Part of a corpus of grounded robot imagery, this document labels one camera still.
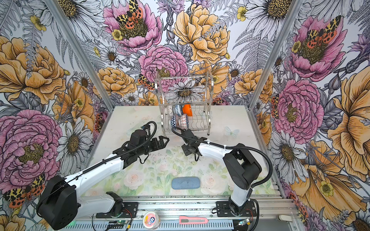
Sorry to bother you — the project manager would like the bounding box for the blue grey sponge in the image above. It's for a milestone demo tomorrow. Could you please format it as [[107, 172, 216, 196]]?
[[171, 177, 200, 190]]

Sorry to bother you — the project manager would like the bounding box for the pink utility knife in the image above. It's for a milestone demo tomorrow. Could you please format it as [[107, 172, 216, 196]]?
[[179, 216, 209, 225]]

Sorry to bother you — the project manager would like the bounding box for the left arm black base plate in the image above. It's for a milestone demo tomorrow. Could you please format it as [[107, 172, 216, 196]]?
[[95, 202, 139, 218]]

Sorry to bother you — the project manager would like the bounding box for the dark blue patterned bowl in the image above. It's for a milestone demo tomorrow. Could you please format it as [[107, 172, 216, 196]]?
[[179, 114, 189, 130]]

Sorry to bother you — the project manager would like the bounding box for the white black lattice bowl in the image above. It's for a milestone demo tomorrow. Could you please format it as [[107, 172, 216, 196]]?
[[166, 105, 173, 116]]

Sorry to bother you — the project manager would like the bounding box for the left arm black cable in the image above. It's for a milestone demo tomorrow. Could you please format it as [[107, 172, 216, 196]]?
[[37, 121, 158, 223]]

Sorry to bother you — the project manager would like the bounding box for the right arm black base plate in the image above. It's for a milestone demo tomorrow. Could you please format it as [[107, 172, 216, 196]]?
[[215, 201, 257, 217]]

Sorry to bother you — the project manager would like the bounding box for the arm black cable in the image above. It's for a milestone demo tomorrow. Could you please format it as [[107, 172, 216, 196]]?
[[37, 121, 158, 223], [171, 126, 274, 231]]

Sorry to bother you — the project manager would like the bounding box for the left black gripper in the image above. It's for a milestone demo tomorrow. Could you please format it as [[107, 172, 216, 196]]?
[[137, 136, 169, 156]]

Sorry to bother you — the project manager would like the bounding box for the blue floral ceramic bowl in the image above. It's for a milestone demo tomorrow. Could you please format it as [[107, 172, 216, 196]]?
[[172, 105, 184, 116]]

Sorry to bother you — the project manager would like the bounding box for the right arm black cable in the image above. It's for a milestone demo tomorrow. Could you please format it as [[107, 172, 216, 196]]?
[[171, 126, 274, 231]]

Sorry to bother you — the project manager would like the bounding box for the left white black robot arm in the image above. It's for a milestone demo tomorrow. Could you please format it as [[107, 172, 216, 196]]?
[[36, 128, 169, 230]]

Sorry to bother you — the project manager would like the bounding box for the round pink sticker tin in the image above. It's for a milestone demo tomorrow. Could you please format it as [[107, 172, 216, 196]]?
[[143, 211, 161, 230]]

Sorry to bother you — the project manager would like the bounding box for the steel wire dish rack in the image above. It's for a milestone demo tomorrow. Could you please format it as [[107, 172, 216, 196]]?
[[154, 71, 214, 135]]

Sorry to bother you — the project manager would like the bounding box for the red patterned ceramic bowl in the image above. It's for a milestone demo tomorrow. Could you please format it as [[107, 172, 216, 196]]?
[[170, 115, 180, 128]]

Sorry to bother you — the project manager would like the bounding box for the orange plastic bowl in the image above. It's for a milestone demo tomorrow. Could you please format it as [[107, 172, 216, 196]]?
[[182, 104, 193, 117]]

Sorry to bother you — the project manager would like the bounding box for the small green circuit board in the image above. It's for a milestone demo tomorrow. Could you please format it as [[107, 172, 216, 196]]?
[[108, 220, 130, 227]]

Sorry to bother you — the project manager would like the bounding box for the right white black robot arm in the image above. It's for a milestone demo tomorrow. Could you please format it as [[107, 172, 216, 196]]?
[[179, 129, 262, 216]]

